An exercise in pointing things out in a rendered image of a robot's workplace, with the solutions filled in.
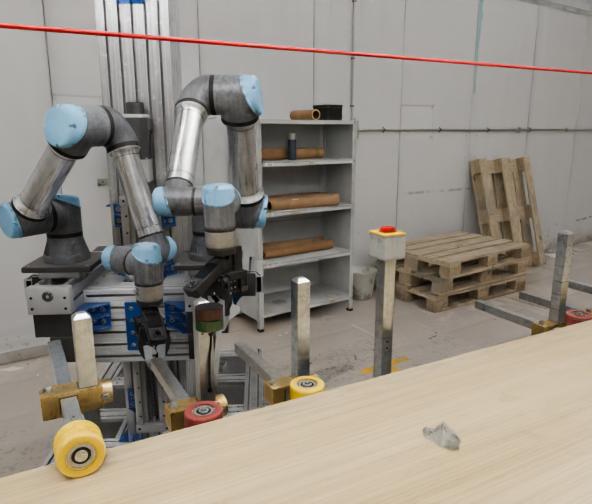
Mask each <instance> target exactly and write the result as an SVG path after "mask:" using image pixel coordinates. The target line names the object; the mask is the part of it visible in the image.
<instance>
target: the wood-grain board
mask: <svg viewBox="0 0 592 504"><path fill-rule="evenodd" d="M443 421H444V422H445V423H446V424H447V426H448V427H452V428H453V429H454V431H455V432H454V433H455V434H456V435H457V436H458V437H459V438H460V439H461V442H460V444H459V449H458V448H456V447H453V449H452V450H451V451H449V450H448V449H447V448H444V447H440V445H439V446H438V445H436V442H432V441H427V439H426V437H425V435H424V434H423V433H422V431H423V428H424V427H425V426H429V427H431V428H435V427H436V426H437V425H440V424H441V423H442V422H443ZM0 504H592V320H589V321H585V322H581V323H577V324H574V325H570V326H566V327H562V328H559V329H555V330H551V331H547V332H544V333H540V334H536V335H532V336H529V337H525V338H521V339H518V340H514V341H510V342H506V343H503V344H499V345H495V346H491V347H488V348H484V349H480V350H476V351H473V352H469V353H465V354H461V355H458V356H454V357H450V358H446V359H443V360H439V361H435V362H431V363H428V364H424V365H420V366H417V367H413V368H409V369H405V370H402V371H398V372H394V373H390V374H387V375H383V376H379V377H375V378H372V379H368V380H364V381H360V382H357V383H353V384H349V385H345V386H342V387H338V388H334V389H330V390H327V391H323V392H319V393H316V394H312V395H308V396H304V397H301V398H297V399H293V400H289V401H286V402H282V403H278V404H274V405H271V406H267V407H263V408H259V409H256V410H252V411H248V412H244V413H241V414H237V415H233V416H229V417H226V418H222V419H218V420H215V421H211V422H207V423H203V424H200V425H196V426H192V427H188V428H185V429H181V430H177V431H173V432H170V433H166V434H162V435H158V436H155V437H151V438H147V439H143V440H140V441H136V442H132V443H128V444H125V445H121V446H117V447H114V448H110V449H106V454H105V458H104V460H103V462H102V464H101V465H100V466H99V467H98V468H97V469H96V470H95V471H94V472H92V473H90V474H88V475H86V476H83V477H76V478H75V477H68V476H66V475H64V474H62V473H61V472H60V471H59V470H58V468H57V466H56V463H54V464H50V465H46V466H42V467H39V468H35V469H31V470H27V471H24V472H20V473H16V474H13V475H9V476H5V477H1V478H0Z"/></svg>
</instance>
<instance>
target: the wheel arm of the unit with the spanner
mask: <svg viewBox="0 0 592 504"><path fill-rule="evenodd" d="M150 360H151V369H152V371H153V373H154V374H155V376H156V377H157V379H158V380H159V382H160V384H161V385H162V387H163V388H164V390H165V392H166V393H167V395H168V396H169V398H170V400H171V401H179V400H184V399H188V398H190V397H189V396H188V395H187V393H186V392H185V390H184V389H183V387H182V386H181V385H180V383H179V382H178V380H177V379H176V377H175V376H174V375H173V373H172V372H171V370H170V369H169V367H168V366H167V365H166V363H165V362H164V360H163V359H162V358H161V357H158V358H153V359H150Z"/></svg>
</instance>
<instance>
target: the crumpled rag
mask: <svg viewBox="0 0 592 504"><path fill-rule="evenodd" d="M454 432H455V431H454V429H453V428H452V427H448V426H447V424H446V423H445V422H444V421H443V422H442V423H441V424H440V425H437V426H436V427H435V428H431V427H429V426H425V427H424V428H423V431H422V433H423V434H424V435H425V437H426V439H427V441H432V442H436V445H438V446H439V445H440V447H444V448H447V449H448V450H449V451H451V450H452V449H453V447H456V448H458V449H459V444H460V442H461V439H460V438H459V437H458V436H457V435H456V434H455V433H454Z"/></svg>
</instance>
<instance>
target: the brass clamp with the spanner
mask: <svg viewBox="0 0 592 504"><path fill-rule="evenodd" d="M215 400H216V401H213V402H216V403H218V404H220V405H221V406H222V408H223V416H225V415H227V413H228V404H227V400H226V398H225V396H224V395H223V394H219V395H215ZM196 402H199V401H198V399H197V398H196V397H192V398H188V399H184V400H179V401H177V404H178V405H179V407H178V408H177V409H170V408H169V406H170V403H167V404H165V417H166V424H167V426H168V428H169V430H170V431H171V432H173V431H177V430H181V429H185V420H184V411H185V409H186V408H187V407H188V406H189V405H191V404H193V403H196Z"/></svg>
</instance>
